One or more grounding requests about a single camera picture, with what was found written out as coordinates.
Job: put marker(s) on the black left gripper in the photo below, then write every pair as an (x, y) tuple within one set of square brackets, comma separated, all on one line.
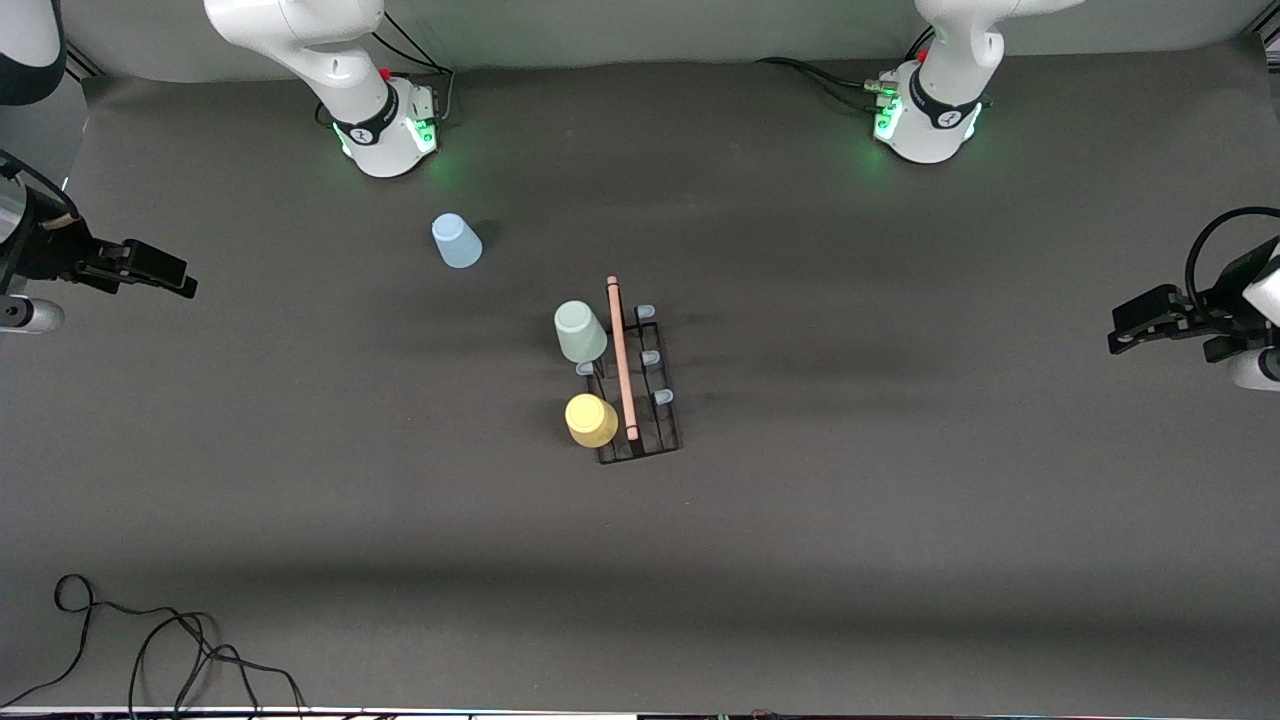
[(1226, 297)]

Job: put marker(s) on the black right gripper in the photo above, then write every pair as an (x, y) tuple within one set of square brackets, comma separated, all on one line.
[(48, 250)]

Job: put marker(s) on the pale green plastic cup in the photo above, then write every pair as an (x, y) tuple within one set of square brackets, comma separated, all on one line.
[(580, 330)]

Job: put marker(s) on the yellow plastic cup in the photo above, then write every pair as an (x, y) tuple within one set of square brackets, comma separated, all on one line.
[(590, 420)]

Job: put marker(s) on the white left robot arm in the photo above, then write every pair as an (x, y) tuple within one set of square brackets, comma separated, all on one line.
[(940, 120)]

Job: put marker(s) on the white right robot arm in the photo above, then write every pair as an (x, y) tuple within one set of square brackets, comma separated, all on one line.
[(300, 30)]

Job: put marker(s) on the light blue plastic cup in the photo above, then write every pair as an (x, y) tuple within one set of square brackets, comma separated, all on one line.
[(457, 243)]

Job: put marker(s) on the dark grey table mat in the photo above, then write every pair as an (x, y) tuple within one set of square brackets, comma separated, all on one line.
[(900, 550)]

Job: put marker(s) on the dark metal frame rail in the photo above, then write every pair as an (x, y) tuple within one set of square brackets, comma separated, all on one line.
[(85, 65)]

